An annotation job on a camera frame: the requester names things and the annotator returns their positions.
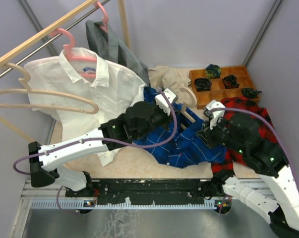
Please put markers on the beige hanger front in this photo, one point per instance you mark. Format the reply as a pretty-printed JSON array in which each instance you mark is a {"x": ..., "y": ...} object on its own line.
[{"x": 191, "y": 104}]

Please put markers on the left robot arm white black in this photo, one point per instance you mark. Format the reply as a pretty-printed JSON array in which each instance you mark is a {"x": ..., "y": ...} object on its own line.
[{"x": 46, "y": 164}]

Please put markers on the black rolled cloth middle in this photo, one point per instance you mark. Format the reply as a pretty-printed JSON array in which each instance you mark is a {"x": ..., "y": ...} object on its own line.
[{"x": 230, "y": 82}]

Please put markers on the metal hanging rod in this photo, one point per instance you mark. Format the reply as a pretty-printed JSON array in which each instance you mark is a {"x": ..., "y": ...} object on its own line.
[{"x": 45, "y": 32}]

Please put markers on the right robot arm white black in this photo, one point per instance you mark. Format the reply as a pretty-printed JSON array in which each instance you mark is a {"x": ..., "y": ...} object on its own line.
[{"x": 267, "y": 159}]

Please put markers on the beige shirt on table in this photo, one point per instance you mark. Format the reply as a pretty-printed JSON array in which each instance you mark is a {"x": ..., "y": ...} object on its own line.
[{"x": 171, "y": 78}]

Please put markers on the green blue rolled cloth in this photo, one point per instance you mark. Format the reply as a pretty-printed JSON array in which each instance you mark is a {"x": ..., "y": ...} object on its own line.
[{"x": 213, "y": 71}]

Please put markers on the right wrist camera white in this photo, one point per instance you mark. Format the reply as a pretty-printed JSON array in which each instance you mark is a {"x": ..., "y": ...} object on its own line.
[{"x": 213, "y": 111}]

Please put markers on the blue plaid shirt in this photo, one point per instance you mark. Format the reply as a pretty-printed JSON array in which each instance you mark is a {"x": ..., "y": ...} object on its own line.
[{"x": 185, "y": 148}]

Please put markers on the red black plaid shirt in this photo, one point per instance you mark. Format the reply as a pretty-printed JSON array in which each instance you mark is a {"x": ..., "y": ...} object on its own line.
[{"x": 249, "y": 105}]

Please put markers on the pink hanger under white shirt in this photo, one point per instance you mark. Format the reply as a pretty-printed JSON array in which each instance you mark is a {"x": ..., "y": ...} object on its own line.
[{"x": 72, "y": 54}]

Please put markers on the beige hanger back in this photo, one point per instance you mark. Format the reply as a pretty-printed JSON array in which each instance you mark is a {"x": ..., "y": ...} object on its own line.
[{"x": 46, "y": 100}]

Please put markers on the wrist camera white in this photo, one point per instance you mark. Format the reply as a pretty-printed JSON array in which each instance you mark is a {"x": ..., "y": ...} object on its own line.
[
  {"x": 163, "y": 103},
  {"x": 213, "y": 111}
]

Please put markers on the dark rolled cloth right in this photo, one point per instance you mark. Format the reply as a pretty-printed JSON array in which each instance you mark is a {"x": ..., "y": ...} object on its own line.
[{"x": 250, "y": 93}]

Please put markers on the black rolled cloth left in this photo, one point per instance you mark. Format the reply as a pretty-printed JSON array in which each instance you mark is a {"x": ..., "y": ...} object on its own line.
[{"x": 202, "y": 84}]

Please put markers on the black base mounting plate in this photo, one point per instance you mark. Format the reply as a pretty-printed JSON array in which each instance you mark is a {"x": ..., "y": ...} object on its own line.
[{"x": 147, "y": 191}]

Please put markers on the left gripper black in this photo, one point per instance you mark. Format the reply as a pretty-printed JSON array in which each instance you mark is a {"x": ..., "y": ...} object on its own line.
[{"x": 169, "y": 119}]

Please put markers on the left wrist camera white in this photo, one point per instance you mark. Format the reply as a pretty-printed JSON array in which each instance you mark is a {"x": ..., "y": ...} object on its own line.
[{"x": 163, "y": 103}]

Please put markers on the black rolled cloth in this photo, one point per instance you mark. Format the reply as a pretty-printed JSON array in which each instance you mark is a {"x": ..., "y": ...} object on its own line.
[
  {"x": 202, "y": 84},
  {"x": 230, "y": 82}
]

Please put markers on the grey shirt on hanger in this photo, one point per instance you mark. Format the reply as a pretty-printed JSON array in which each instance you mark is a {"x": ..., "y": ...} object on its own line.
[{"x": 110, "y": 47}]

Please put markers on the pink hanger under grey shirt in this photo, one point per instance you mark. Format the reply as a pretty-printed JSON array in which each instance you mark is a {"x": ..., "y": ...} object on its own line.
[{"x": 105, "y": 17}]

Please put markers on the white shirt on hanger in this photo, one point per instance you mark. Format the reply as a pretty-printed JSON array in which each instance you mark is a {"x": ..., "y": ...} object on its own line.
[{"x": 111, "y": 86}]

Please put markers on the wooden clothes rack frame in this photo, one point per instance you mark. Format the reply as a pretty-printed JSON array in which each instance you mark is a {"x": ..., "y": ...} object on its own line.
[{"x": 126, "y": 37}]

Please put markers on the beige hanger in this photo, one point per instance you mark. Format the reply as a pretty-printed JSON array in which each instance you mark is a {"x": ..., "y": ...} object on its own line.
[
  {"x": 191, "y": 104},
  {"x": 46, "y": 100}
]

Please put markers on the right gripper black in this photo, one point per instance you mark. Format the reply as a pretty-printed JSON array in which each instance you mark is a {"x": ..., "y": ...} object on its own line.
[{"x": 206, "y": 134}]

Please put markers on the aluminium rail with cable duct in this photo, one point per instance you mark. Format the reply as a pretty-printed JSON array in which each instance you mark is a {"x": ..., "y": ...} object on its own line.
[{"x": 49, "y": 198}]

